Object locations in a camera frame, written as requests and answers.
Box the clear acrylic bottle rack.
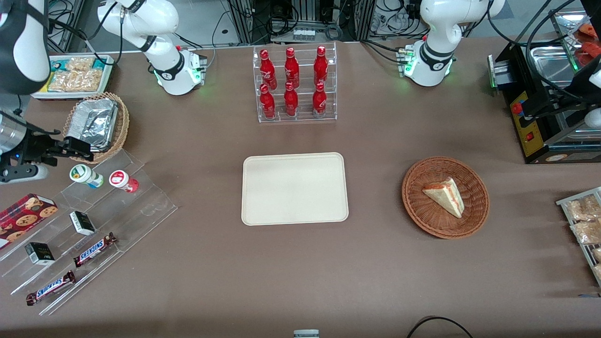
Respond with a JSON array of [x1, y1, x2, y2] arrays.
[[253, 42, 338, 123]]

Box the black machine with yellow panel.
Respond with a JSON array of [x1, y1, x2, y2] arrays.
[[487, 9, 601, 165]]

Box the silver foil container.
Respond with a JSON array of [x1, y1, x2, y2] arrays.
[[65, 98, 119, 154]]

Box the round brown wicker basket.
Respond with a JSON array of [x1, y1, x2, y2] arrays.
[[401, 156, 490, 240]]

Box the red gum bottle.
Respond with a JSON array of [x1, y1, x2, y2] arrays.
[[109, 170, 139, 194]]

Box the clear acrylic stepped stand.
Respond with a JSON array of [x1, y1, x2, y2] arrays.
[[0, 149, 178, 316]]

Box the black floor cable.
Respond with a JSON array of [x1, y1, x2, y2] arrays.
[[406, 316, 475, 338]]

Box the small black box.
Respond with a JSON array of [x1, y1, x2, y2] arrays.
[[69, 211, 96, 236], [24, 242, 55, 266]]

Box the red cookie box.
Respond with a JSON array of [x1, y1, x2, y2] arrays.
[[0, 193, 59, 250]]

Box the white snack tray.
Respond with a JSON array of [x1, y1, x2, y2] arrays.
[[31, 54, 115, 100]]

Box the light wicker basket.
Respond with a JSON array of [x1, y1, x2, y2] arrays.
[[62, 92, 130, 164]]

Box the wrapped triangle sandwich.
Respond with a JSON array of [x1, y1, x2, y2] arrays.
[[422, 177, 465, 219]]

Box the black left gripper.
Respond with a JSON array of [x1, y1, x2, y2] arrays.
[[545, 90, 588, 119]]

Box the green gum bottle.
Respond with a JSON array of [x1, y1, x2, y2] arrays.
[[69, 164, 104, 189]]

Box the metal wire tray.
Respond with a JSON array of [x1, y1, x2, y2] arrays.
[[556, 187, 601, 287]]

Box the snickers chocolate bar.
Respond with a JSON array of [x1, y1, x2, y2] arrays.
[[73, 232, 118, 268], [26, 270, 77, 307]]

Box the red cola bottle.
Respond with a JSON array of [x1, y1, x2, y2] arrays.
[[314, 46, 329, 87], [284, 47, 300, 89], [260, 49, 277, 90], [260, 84, 277, 119], [284, 82, 299, 117], [312, 82, 328, 119]]

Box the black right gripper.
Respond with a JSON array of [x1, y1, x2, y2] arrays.
[[19, 129, 93, 166]]

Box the clear cracker bag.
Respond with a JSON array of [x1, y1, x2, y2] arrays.
[[66, 57, 95, 72], [48, 69, 104, 92]]

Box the beige plastic tray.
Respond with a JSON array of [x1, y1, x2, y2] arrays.
[[241, 152, 349, 226]]

